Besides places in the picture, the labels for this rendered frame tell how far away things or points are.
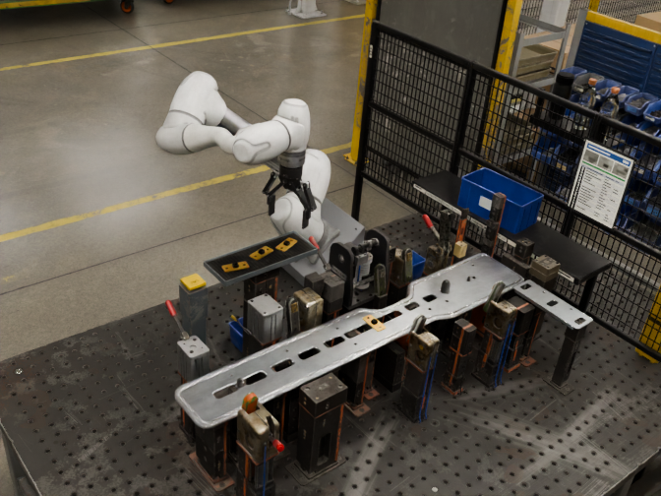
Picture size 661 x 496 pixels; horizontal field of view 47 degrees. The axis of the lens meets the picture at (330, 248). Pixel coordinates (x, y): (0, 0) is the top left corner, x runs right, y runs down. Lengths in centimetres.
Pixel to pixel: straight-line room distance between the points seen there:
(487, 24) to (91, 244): 271
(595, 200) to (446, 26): 220
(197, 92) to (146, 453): 125
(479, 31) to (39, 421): 333
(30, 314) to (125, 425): 179
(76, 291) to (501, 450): 262
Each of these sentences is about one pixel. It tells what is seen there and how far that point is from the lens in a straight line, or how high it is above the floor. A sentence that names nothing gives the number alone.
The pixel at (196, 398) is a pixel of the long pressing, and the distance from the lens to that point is 223.
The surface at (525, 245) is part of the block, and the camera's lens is 296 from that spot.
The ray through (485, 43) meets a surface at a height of 123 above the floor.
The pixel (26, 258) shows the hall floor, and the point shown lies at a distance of 473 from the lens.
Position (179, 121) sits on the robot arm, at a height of 146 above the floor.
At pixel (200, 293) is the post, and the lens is 240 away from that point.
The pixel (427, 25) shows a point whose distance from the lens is 507.
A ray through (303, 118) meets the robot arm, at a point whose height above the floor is 164.
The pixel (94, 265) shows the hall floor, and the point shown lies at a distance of 460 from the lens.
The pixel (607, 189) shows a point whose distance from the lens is 303.
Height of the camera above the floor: 255
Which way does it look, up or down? 33 degrees down
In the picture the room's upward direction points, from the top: 5 degrees clockwise
